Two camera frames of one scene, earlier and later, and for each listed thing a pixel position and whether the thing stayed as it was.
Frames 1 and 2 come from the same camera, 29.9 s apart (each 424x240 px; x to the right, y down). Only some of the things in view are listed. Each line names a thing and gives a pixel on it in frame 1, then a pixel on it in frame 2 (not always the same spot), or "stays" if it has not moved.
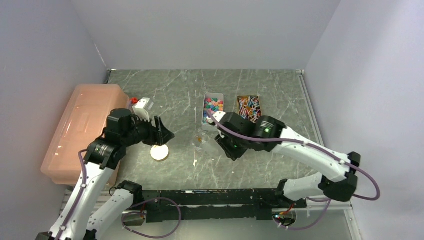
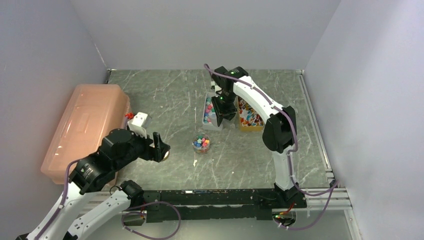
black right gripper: [230, 153] → [223, 113]
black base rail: [177, 205] stays
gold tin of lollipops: [249, 107] stays
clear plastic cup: [201, 141] stays
